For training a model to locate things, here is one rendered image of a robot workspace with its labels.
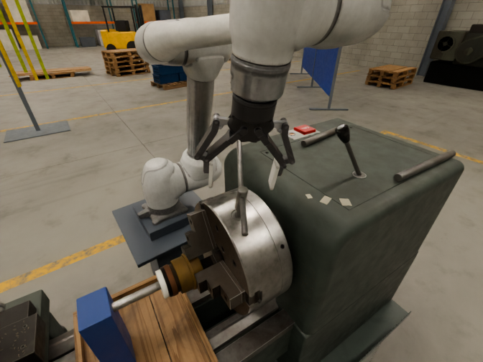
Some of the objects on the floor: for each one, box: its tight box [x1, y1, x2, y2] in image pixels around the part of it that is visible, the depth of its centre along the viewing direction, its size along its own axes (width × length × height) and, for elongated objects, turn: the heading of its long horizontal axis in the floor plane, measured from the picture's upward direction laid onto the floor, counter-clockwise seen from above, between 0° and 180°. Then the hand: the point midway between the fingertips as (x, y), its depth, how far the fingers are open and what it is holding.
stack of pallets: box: [101, 48, 151, 77], centre depth 859 cm, size 126×86×73 cm
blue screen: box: [290, 47, 349, 111], centre depth 632 cm, size 412×80×235 cm, turn 177°
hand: (241, 181), depth 55 cm, fingers open, 13 cm apart
